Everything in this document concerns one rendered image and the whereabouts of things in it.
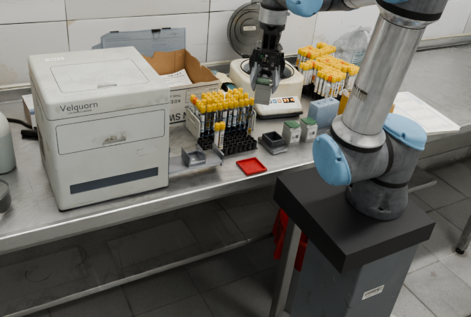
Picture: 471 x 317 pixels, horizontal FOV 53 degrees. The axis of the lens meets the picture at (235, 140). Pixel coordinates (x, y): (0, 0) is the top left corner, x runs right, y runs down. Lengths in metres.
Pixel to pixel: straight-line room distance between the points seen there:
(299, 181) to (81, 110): 0.56
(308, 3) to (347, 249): 0.57
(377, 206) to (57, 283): 1.20
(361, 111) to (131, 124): 0.52
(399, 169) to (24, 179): 0.94
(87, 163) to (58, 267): 0.85
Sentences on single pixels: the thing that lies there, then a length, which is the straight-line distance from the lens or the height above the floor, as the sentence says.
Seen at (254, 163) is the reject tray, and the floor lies 0.88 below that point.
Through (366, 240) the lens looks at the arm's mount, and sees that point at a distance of 1.13.
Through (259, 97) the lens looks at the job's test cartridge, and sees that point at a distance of 1.39.
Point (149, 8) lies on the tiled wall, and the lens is 1.74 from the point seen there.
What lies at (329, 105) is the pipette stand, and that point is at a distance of 1.59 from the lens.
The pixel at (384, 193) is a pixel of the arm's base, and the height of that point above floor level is 1.00.
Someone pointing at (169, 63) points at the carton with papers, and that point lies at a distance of 1.76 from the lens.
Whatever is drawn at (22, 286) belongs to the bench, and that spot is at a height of 0.27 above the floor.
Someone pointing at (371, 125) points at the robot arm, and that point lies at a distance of 0.98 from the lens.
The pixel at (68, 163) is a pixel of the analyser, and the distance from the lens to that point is 1.14.
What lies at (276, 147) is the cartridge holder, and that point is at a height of 0.89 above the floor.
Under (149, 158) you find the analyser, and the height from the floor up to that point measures 0.98.
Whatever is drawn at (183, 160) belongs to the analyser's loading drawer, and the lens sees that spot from 1.31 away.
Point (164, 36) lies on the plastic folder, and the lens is 1.77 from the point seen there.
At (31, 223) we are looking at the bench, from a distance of 1.21.
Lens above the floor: 1.65
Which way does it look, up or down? 31 degrees down
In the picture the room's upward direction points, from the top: 6 degrees clockwise
